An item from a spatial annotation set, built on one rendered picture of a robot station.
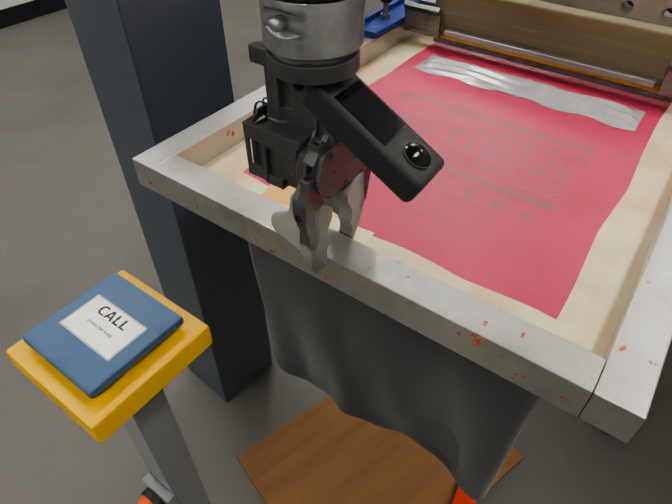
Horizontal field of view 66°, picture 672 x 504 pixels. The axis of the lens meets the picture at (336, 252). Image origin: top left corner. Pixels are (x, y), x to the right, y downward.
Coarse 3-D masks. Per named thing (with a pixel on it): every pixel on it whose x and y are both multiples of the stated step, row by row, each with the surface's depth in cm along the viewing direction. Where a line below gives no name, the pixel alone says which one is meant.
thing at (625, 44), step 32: (448, 0) 89; (480, 0) 86; (512, 0) 83; (480, 32) 89; (512, 32) 86; (544, 32) 83; (576, 32) 80; (608, 32) 78; (640, 32) 75; (608, 64) 80; (640, 64) 78
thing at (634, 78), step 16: (448, 32) 91; (464, 32) 90; (496, 48) 88; (512, 48) 86; (528, 48) 85; (560, 64) 83; (576, 64) 82; (592, 64) 81; (624, 80) 79; (640, 80) 78; (656, 80) 77
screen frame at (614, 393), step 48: (384, 48) 93; (192, 144) 65; (192, 192) 59; (240, 192) 58; (336, 240) 52; (336, 288) 52; (384, 288) 47; (432, 288) 47; (432, 336) 47; (480, 336) 43; (528, 336) 43; (624, 336) 43; (528, 384) 43; (576, 384) 40; (624, 384) 40; (624, 432) 40
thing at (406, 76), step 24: (432, 48) 95; (456, 48) 95; (408, 72) 88; (504, 72) 88; (528, 72) 88; (384, 96) 82; (432, 96) 82; (456, 96) 82; (480, 96) 82; (504, 96) 82; (384, 192) 64; (384, 216) 60
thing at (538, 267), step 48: (624, 96) 82; (624, 144) 71; (432, 192) 64; (576, 192) 64; (624, 192) 64; (384, 240) 57; (432, 240) 57; (480, 240) 57; (528, 240) 57; (576, 240) 57; (528, 288) 52
